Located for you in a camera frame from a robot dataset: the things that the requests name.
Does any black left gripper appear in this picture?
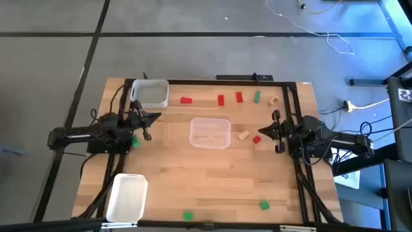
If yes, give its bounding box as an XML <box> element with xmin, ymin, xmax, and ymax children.
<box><xmin>128</xmin><ymin>100</ymin><xmax>162</xmax><ymax>141</ymax></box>

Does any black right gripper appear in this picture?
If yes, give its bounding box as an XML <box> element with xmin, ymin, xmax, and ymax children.
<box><xmin>257</xmin><ymin>110</ymin><xmax>292</xmax><ymax>154</ymax></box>

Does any clear plastic bin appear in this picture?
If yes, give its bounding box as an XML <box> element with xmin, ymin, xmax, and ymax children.
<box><xmin>189</xmin><ymin>117</ymin><xmax>232</xmax><ymax>150</ymax></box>

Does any long white plastic bin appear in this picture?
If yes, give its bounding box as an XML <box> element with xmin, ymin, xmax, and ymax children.
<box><xmin>106</xmin><ymin>173</ymin><xmax>149</xmax><ymax>224</ymax></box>

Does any white paper sheet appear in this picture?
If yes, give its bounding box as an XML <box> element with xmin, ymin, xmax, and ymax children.
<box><xmin>333</xmin><ymin>151</ymin><xmax>361</xmax><ymax>190</ymax></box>

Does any black diagonal beam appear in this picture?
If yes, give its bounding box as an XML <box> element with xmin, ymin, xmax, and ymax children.
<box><xmin>333</xmin><ymin>142</ymin><xmax>397</xmax><ymax>177</ymax></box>

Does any black floor bar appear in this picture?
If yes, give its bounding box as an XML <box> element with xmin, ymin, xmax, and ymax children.
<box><xmin>350</xmin><ymin>78</ymin><xmax>389</xmax><ymax>86</ymax></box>

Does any black gantry beam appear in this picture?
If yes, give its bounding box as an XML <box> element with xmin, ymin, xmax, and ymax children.
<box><xmin>0</xmin><ymin>217</ymin><xmax>412</xmax><ymax>232</ymax></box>

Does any black cabinet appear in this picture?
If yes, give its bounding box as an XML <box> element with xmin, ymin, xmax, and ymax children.
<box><xmin>386</xmin><ymin>61</ymin><xmax>412</xmax><ymax>164</ymax></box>

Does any black and white tag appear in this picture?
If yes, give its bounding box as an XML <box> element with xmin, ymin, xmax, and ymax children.
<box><xmin>398</xmin><ymin>88</ymin><xmax>412</xmax><ymax>103</ymax></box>

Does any dark grey box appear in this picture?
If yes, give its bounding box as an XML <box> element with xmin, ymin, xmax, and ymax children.
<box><xmin>382</xmin><ymin>159</ymin><xmax>412</xmax><ymax>232</ymax></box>

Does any small white handled bin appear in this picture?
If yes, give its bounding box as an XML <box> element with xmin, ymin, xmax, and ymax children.
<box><xmin>129</xmin><ymin>79</ymin><xmax>170</xmax><ymax>109</ymax></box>

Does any black aluminium table frame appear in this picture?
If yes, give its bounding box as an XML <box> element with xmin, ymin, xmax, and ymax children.
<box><xmin>73</xmin><ymin>78</ymin><xmax>345</xmax><ymax>226</ymax></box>

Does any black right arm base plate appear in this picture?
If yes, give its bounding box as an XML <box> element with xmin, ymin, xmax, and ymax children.
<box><xmin>287</xmin><ymin>141</ymin><xmax>333</xmax><ymax>159</ymax></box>

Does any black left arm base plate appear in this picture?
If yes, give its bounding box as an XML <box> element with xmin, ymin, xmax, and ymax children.
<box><xmin>86</xmin><ymin>138</ymin><xmax>133</xmax><ymax>155</ymax></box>

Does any black bar mount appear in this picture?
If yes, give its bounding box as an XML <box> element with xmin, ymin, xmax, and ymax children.
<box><xmin>215</xmin><ymin>73</ymin><xmax>274</xmax><ymax>82</ymax></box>

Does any silver bracket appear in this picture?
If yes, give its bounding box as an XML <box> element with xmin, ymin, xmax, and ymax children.
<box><xmin>101</xmin><ymin>221</ymin><xmax>138</xmax><ymax>229</ymax></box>
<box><xmin>279</xmin><ymin>225</ymin><xmax>318</xmax><ymax>232</ymax></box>

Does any pale power strip cable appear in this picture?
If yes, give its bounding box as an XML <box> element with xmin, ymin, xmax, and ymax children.
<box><xmin>352</xmin><ymin>98</ymin><xmax>391</xmax><ymax>110</ymax></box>

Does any white floor cable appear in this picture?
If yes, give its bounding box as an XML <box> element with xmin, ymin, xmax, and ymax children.
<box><xmin>265</xmin><ymin>0</ymin><xmax>355</xmax><ymax>55</ymax></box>

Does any grey cable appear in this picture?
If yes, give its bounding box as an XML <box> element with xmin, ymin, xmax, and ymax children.
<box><xmin>373</xmin><ymin>117</ymin><xmax>412</xmax><ymax>142</ymax></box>

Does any orange floor cable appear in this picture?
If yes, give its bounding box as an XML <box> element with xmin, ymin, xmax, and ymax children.
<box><xmin>297</xmin><ymin>0</ymin><xmax>342</xmax><ymax>15</ymax></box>

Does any blue metal desk frame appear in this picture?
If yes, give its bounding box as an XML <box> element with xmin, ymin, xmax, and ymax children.
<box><xmin>378</xmin><ymin>0</ymin><xmax>412</xmax><ymax>62</ymax></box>

